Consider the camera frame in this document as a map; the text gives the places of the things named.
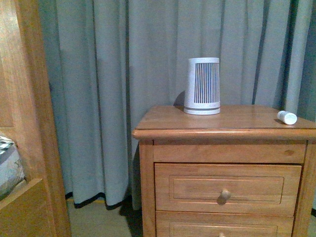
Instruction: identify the white medicine bottle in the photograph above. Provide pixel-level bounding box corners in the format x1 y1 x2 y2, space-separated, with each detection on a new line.
277 111 297 125

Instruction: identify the wooden drawer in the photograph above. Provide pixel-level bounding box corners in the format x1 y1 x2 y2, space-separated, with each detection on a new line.
155 163 301 216
156 211 293 237

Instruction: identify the white cylindrical air purifier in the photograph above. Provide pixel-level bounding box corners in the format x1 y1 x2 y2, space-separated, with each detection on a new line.
184 57 220 115

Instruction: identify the grey curtain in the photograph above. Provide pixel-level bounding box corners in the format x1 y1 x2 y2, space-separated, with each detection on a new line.
39 0 316 209

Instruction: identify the wooden nightstand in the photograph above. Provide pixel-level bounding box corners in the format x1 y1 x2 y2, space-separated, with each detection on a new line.
133 105 316 237

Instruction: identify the checkered covered mattress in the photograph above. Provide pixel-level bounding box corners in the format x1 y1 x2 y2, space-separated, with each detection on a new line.
0 133 25 200

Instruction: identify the wooden bed frame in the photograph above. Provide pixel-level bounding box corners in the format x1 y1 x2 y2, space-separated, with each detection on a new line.
0 0 71 237

